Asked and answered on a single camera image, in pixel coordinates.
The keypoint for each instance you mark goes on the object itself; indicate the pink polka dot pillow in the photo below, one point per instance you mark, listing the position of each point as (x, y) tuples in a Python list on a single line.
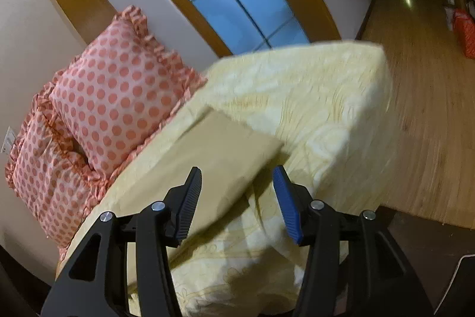
[(46, 172), (122, 89)]

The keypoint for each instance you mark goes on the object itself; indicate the red box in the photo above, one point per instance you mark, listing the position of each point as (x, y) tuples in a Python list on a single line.
[(464, 28)]

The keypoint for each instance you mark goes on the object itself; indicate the beige khaki pants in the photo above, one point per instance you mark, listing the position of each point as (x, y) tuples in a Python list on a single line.
[(227, 254)]

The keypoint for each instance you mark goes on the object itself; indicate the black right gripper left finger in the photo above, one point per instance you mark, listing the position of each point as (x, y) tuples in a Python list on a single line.
[(93, 281)]

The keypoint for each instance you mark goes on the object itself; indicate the white wall socket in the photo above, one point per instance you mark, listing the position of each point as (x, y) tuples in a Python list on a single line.
[(8, 141)]

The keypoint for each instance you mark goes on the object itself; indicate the yellow patterned bed cover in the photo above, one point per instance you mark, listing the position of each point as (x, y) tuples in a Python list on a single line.
[(331, 104)]

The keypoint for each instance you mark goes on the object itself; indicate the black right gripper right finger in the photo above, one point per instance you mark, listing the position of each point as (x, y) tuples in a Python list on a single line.
[(354, 257)]

